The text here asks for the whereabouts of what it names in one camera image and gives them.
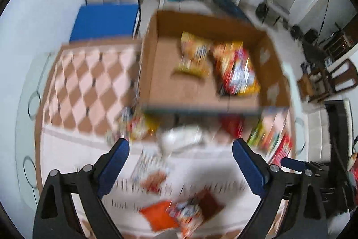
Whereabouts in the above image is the red crown spicy strip packet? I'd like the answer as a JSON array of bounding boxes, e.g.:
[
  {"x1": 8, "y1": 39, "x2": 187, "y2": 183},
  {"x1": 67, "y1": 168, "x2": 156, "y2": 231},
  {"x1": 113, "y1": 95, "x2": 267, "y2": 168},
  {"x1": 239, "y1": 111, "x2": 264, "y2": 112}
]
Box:
[{"x1": 269, "y1": 133, "x2": 292, "y2": 168}]

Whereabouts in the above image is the orange snack bag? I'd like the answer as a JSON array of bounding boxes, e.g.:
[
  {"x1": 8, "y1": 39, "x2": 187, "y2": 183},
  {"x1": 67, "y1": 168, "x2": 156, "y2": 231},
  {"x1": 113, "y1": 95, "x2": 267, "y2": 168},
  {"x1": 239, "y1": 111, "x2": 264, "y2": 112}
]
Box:
[{"x1": 139, "y1": 201, "x2": 179, "y2": 232}]

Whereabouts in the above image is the red panda snack bag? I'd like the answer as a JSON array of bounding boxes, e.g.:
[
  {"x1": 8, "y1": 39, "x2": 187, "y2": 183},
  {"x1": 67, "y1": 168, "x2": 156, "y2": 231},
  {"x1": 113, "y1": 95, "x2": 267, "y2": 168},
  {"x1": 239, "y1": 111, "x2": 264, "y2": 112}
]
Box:
[{"x1": 166, "y1": 198, "x2": 204, "y2": 238}]

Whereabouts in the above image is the colourful candy bag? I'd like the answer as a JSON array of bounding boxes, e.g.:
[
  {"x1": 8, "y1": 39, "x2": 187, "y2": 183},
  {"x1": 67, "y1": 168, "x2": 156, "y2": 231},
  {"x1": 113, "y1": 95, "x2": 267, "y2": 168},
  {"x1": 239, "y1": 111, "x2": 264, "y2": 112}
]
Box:
[{"x1": 247, "y1": 113, "x2": 285, "y2": 155}]

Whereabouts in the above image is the dark red snack packet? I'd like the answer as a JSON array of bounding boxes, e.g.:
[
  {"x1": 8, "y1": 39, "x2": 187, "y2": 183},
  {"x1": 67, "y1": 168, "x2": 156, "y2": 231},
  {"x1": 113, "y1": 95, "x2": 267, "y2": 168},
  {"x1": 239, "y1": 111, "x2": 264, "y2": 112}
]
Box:
[{"x1": 220, "y1": 116, "x2": 245, "y2": 138}]

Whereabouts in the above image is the wooden chair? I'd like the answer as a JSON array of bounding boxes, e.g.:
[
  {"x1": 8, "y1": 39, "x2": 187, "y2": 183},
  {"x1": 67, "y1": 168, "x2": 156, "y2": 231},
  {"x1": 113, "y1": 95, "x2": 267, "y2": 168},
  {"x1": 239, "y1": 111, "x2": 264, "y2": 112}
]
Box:
[{"x1": 297, "y1": 59, "x2": 357, "y2": 103}]

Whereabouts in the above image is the white cookie snack packet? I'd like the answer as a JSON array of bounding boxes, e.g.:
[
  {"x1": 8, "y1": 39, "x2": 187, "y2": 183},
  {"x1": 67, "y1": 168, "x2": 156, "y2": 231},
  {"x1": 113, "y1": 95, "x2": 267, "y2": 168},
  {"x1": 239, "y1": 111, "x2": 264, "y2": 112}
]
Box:
[{"x1": 130, "y1": 150, "x2": 171, "y2": 194}]

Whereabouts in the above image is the checkered table mat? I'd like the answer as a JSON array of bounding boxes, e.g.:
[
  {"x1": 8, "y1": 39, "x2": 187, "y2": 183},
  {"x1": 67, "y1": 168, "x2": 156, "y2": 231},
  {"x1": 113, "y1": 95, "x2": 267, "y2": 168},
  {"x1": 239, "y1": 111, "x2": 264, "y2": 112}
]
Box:
[{"x1": 38, "y1": 44, "x2": 295, "y2": 238}]

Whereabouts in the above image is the large red yellow noodle bag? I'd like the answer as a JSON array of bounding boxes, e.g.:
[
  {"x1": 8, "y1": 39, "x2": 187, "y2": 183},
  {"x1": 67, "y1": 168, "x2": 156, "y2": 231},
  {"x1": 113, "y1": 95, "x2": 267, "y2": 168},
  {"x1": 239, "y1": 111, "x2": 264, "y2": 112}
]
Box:
[{"x1": 211, "y1": 41, "x2": 261, "y2": 96}]

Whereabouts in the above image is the yellow panda snack bag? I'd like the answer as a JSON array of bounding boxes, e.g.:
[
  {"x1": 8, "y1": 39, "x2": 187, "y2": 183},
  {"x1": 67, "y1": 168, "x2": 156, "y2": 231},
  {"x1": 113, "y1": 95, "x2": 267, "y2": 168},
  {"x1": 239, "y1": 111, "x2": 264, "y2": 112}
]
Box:
[{"x1": 105, "y1": 107, "x2": 160, "y2": 146}]

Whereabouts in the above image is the white tissue pack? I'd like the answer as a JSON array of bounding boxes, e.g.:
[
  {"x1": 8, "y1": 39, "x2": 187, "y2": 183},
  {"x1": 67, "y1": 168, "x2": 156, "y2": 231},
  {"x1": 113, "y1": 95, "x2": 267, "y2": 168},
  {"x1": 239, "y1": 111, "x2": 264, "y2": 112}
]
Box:
[{"x1": 158, "y1": 125, "x2": 207, "y2": 157}]

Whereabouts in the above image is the cardboard box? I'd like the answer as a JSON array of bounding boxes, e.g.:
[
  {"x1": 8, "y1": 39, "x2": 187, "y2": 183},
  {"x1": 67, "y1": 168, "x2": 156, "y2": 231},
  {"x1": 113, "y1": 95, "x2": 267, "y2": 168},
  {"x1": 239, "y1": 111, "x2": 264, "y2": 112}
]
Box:
[{"x1": 136, "y1": 10, "x2": 291, "y2": 114}]

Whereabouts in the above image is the yellow biscuit snack bag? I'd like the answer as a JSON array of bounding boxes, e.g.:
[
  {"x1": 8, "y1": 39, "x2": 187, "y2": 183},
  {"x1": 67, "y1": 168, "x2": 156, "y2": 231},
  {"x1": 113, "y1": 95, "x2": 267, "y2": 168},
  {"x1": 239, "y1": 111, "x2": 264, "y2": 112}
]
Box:
[{"x1": 174, "y1": 32, "x2": 213, "y2": 79}]

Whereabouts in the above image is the grey chair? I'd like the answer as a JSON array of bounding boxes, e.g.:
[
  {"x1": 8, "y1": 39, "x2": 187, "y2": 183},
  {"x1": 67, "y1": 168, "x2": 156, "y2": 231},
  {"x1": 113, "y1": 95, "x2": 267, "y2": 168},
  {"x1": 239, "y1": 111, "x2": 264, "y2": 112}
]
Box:
[{"x1": 255, "y1": 0, "x2": 295, "y2": 24}]

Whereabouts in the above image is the blue sit-up bench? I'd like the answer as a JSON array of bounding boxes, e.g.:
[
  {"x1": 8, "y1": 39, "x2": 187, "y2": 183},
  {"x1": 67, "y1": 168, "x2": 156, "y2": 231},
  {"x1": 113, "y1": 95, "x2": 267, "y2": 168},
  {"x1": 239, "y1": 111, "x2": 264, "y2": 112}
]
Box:
[{"x1": 212, "y1": 0, "x2": 252, "y2": 24}]

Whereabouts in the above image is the white padded chair blue cushion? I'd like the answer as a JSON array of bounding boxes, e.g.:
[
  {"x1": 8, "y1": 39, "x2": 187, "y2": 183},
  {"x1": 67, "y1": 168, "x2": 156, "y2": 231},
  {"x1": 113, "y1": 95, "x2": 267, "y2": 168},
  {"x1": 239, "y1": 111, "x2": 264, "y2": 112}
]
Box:
[{"x1": 69, "y1": 0, "x2": 141, "y2": 42}]

